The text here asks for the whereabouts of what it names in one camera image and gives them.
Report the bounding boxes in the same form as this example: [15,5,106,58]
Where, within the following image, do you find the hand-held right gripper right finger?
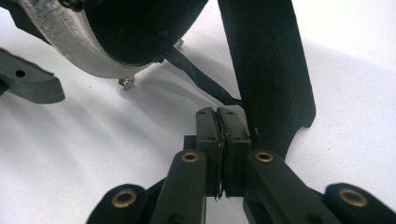
[217,106,344,224]

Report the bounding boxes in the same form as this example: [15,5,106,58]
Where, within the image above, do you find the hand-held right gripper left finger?
[148,106,224,224]

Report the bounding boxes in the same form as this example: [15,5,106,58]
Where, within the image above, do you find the black oval object white rim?
[17,0,209,91]

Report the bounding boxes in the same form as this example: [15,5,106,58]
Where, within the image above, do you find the black cord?
[160,43,244,200]

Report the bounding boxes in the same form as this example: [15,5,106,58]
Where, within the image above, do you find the black strip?
[217,0,317,160]

